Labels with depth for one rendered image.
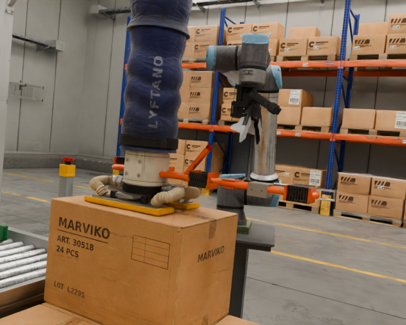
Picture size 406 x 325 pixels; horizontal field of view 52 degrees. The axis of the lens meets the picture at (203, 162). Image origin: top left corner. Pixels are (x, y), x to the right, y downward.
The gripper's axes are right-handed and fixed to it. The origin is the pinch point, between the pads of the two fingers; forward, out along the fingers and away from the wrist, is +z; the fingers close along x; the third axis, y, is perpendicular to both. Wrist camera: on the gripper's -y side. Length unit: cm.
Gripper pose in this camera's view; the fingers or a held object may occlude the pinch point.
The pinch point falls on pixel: (251, 144)
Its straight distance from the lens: 141.9
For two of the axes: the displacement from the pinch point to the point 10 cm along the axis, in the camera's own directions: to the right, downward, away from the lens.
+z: -0.9, 9.9, 0.5
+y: -8.7, -1.1, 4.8
